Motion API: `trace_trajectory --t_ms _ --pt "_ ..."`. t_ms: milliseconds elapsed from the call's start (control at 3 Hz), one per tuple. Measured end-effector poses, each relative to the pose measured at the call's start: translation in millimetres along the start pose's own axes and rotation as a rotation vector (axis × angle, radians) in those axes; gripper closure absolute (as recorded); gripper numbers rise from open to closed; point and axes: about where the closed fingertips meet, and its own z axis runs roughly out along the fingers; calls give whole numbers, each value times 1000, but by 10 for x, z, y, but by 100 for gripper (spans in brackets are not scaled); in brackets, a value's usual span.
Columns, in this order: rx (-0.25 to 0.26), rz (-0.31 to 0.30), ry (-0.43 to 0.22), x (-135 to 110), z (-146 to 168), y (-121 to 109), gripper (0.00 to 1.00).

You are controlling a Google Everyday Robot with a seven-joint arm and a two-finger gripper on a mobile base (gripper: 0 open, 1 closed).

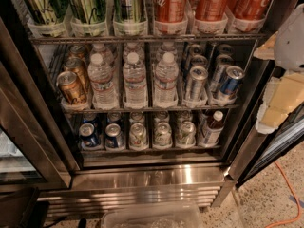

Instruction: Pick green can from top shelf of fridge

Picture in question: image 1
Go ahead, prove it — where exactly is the gold can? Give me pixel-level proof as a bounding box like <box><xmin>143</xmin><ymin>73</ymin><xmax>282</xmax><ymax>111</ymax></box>
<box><xmin>64</xmin><ymin>58</ymin><xmax>90</xmax><ymax>93</ymax></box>
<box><xmin>68</xmin><ymin>45</ymin><xmax>87</xmax><ymax>60</ymax></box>
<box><xmin>57</xmin><ymin>71</ymin><xmax>87</xmax><ymax>105</ymax></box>

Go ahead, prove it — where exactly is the water bottle front left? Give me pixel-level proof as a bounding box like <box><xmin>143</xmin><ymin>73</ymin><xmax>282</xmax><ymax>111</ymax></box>
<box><xmin>88</xmin><ymin>53</ymin><xmax>118</xmax><ymax>110</ymax></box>

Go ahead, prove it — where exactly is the blue can bottom left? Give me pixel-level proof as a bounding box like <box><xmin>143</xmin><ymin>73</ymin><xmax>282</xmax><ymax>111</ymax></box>
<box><xmin>79</xmin><ymin>123</ymin><xmax>100</xmax><ymax>147</ymax></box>

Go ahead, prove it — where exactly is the silver green can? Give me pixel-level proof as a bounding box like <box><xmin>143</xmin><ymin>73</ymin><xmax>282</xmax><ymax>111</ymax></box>
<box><xmin>129</xmin><ymin>123</ymin><xmax>148</xmax><ymax>150</ymax></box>
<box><xmin>154</xmin><ymin>122</ymin><xmax>172</xmax><ymax>147</ymax></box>
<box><xmin>176</xmin><ymin>121</ymin><xmax>196</xmax><ymax>147</ymax></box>

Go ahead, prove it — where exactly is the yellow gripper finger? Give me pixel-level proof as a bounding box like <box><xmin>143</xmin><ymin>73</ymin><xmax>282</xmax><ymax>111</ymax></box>
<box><xmin>254</xmin><ymin>32</ymin><xmax>277</xmax><ymax>60</ymax></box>
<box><xmin>255</xmin><ymin>72</ymin><xmax>304</xmax><ymax>134</ymax></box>

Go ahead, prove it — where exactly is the water bottle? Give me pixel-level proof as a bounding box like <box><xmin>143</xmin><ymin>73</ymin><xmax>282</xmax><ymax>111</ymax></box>
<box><xmin>154</xmin><ymin>52</ymin><xmax>179</xmax><ymax>108</ymax></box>
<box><xmin>123</xmin><ymin>52</ymin><xmax>148</xmax><ymax>109</ymax></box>
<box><xmin>88</xmin><ymin>53</ymin><xmax>118</xmax><ymax>110</ymax></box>

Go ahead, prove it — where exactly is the gold can middle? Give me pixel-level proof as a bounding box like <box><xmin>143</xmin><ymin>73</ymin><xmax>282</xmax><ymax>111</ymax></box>
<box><xmin>64</xmin><ymin>58</ymin><xmax>90</xmax><ymax>93</ymax></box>

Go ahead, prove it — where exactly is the gold can back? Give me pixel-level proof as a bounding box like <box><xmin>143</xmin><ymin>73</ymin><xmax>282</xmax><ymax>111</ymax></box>
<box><xmin>68</xmin><ymin>45</ymin><xmax>87</xmax><ymax>60</ymax></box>

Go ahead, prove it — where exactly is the water bottle front right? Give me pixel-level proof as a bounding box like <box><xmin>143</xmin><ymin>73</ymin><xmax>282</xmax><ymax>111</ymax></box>
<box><xmin>154</xmin><ymin>52</ymin><xmax>179</xmax><ymax>108</ymax></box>

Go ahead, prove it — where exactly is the brown bottle white cap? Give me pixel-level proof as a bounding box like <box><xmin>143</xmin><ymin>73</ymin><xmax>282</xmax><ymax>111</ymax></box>
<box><xmin>199</xmin><ymin>110</ymin><xmax>223</xmax><ymax>147</ymax></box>

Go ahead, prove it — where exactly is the water bottle front middle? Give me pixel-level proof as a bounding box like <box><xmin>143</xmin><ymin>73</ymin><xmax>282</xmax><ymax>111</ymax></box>
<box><xmin>123</xmin><ymin>52</ymin><xmax>148</xmax><ymax>109</ymax></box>

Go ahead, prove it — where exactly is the red cola can right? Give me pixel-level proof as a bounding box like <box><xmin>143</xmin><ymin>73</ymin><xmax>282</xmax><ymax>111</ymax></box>
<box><xmin>234</xmin><ymin>0</ymin><xmax>270</xmax><ymax>20</ymax></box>

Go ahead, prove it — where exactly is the blue silver can front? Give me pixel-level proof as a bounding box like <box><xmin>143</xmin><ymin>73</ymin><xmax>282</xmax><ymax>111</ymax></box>
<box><xmin>217</xmin><ymin>66</ymin><xmax>245</xmax><ymax>101</ymax></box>

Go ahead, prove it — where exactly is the stainless steel fridge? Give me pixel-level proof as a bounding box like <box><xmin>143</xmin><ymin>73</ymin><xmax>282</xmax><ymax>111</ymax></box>
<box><xmin>0</xmin><ymin>0</ymin><xmax>304</xmax><ymax>219</ymax></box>

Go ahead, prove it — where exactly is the red cola can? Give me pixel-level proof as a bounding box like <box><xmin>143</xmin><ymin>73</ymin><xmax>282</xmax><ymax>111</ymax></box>
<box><xmin>195</xmin><ymin>0</ymin><xmax>228</xmax><ymax>22</ymax></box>
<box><xmin>234</xmin><ymin>0</ymin><xmax>270</xmax><ymax>20</ymax></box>
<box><xmin>154</xmin><ymin>0</ymin><xmax>186</xmax><ymax>23</ymax></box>

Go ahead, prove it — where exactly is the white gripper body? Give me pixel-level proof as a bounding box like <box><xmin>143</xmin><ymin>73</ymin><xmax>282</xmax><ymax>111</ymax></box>
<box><xmin>274</xmin><ymin>4</ymin><xmax>304</xmax><ymax>72</ymax></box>

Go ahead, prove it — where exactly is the red cola can middle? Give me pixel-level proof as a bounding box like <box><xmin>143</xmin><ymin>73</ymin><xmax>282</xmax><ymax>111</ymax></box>
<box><xmin>195</xmin><ymin>0</ymin><xmax>228</xmax><ymax>22</ymax></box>

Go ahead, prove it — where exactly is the green can shelf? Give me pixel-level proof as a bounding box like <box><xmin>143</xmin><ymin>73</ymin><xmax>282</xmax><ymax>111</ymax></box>
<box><xmin>114</xmin><ymin>0</ymin><xmax>144</xmax><ymax>23</ymax></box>
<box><xmin>24</xmin><ymin>0</ymin><xmax>68</xmax><ymax>25</ymax></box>
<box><xmin>69</xmin><ymin>0</ymin><xmax>106</xmax><ymax>25</ymax></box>

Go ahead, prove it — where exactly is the red cola can left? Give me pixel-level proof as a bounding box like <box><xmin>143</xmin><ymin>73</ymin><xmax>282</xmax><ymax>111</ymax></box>
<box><xmin>154</xmin><ymin>0</ymin><xmax>186</xmax><ymax>23</ymax></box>

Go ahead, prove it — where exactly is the glass fridge door left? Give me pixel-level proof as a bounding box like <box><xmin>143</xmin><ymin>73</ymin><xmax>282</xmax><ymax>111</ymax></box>
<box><xmin>0</xmin><ymin>21</ymin><xmax>78</xmax><ymax>193</ymax></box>

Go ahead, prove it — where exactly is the open fridge door right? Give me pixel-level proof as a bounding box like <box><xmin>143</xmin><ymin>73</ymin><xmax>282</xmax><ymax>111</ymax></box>
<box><xmin>229</xmin><ymin>68</ymin><xmax>304</xmax><ymax>187</ymax></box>

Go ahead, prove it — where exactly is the orange cable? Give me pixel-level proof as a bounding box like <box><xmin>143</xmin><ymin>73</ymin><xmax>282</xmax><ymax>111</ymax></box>
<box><xmin>264</xmin><ymin>161</ymin><xmax>302</xmax><ymax>228</ymax></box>

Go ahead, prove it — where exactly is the gold can front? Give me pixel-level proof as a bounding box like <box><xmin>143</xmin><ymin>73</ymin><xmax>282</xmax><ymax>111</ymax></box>
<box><xmin>57</xmin><ymin>71</ymin><xmax>87</xmax><ymax>105</ymax></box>

